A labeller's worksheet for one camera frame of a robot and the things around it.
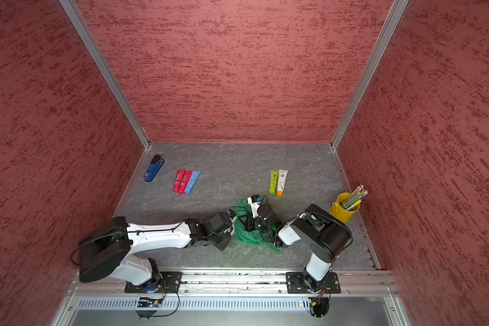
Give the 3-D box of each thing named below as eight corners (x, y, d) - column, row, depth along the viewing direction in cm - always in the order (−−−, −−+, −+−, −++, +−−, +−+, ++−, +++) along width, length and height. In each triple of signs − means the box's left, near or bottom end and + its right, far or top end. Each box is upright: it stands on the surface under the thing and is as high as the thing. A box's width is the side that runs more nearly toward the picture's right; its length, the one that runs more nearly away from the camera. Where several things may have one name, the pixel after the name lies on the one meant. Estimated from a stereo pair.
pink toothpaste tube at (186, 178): (180, 194, 101) (179, 191, 99) (186, 173, 110) (184, 170, 107) (187, 194, 101) (186, 191, 99) (192, 173, 110) (191, 170, 107)
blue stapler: (145, 181, 106) (142, 176, 102) (157, 159, 116) (154, 154, 112) (154, 182, 106) (151, 177, 102) (165, 160, 116) (162, 154, 112)
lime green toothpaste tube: (268, 194, 102) (269, 191, 100) (270, 172, 111) (270, 169, 109) (277, 195, 101) (278, 192, 99) (278, 173, 110) (278, 170, 108)
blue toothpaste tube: (184, 193, 101) (182, 191, 99) (194, 171, 109) (193, 169, 108) (191, 194, 100) (190, 192, 99) (200, 172, 109) (200, 170, 107)
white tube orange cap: (275, 196, 101) (276, 193, 99) (278, 171, 111) (279, 168, 109) (284, 197, 100) (285, 195, 98) (287, 173, 110) (287, 170, 108)
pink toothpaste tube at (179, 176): (172, 193, 101) (171, 190, 99) (178, 171, 110) (177, 168, 108) (179, 193, 101) (178, 190, 99) (185, 171, 110) (184, 168, 108)
